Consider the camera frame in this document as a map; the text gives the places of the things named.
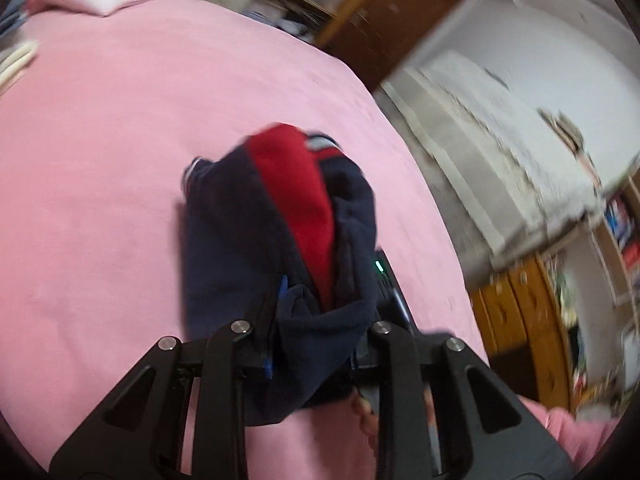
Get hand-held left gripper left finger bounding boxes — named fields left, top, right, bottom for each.
left=49, top=275, right=291, bottom=480

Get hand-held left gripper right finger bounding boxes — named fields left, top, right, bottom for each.
left=352, top=320, right=576, bottom=480

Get navy and red baseball jacket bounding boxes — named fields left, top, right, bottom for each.
left=180, top=122, right=379, bottom=428

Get folded white clothes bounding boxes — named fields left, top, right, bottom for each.
left=0, top=40, right=40, bottom=94

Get person's right hand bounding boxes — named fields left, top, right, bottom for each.
left=351, top=392, right=381, bottom=462

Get wooden drawer cabinet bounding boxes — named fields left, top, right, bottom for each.
left=470, top=255, right=577, bottom=412

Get person's pink fleece robe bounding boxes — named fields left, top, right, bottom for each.
left=515, top=395, right=622, bottom=477

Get pink bed blanket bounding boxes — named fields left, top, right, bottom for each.
left=0, top=0, right=494, bottom=476

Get white bookshelf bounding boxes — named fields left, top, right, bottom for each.
left=592, top=165, right=640, bottom=307

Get brown wooden door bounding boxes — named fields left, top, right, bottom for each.
left=315, top=0, right=466, bottom=94

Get folded blue jeans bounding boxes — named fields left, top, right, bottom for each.
left=0, top=0, right=29, bottom=37

